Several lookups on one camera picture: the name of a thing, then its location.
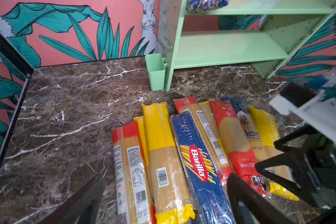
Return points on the red label spaghetti bag middle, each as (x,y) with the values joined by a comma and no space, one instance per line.
(220,161)

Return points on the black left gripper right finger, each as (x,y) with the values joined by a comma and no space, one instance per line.
(248,205)

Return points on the green hanging cup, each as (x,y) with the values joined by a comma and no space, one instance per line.
(156,68)

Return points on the yellow spaghetti bag left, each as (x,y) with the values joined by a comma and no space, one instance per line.
(170,191)

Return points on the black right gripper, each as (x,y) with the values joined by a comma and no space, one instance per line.
(306,168)

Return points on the blue Barilla spaghetti pack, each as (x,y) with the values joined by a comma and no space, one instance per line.
(201,173)

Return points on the yellow barcode spaghetti bag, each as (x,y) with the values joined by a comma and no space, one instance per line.
(206,108)

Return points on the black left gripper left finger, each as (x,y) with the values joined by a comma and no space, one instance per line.
(82,207)

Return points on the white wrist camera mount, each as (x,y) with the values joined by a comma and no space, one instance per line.
(313,101)

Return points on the blue Korean spaghetti bag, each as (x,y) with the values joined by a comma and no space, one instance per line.
(248,125)

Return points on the black corner frame post left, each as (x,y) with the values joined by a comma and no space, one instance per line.
(15,74)

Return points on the blue gold spaghetti bag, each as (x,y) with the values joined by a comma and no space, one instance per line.
(199,6)

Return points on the green metal shelf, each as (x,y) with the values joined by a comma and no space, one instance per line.
(289,25)

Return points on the yellow Pastatime spaghetti bag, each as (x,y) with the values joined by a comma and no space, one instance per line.
(267,128)

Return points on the red yellow spaghetti bag leftmost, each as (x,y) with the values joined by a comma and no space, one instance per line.
(134,200)

